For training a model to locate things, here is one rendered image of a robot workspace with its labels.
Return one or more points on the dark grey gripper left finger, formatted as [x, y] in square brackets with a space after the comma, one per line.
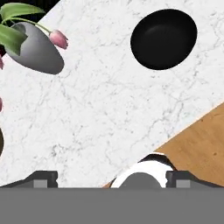
[43, 178]

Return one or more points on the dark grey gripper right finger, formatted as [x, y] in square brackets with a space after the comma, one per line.
[181, 178]

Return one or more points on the black bowl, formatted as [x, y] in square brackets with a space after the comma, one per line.
[163, 39]

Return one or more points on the dark brown round object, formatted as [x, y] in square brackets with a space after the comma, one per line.
[1, 141]

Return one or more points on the grey vase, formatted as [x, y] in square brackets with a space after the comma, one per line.
[36, 51]

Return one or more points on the pink tulip with green leaves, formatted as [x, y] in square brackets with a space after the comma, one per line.
[17, 26]

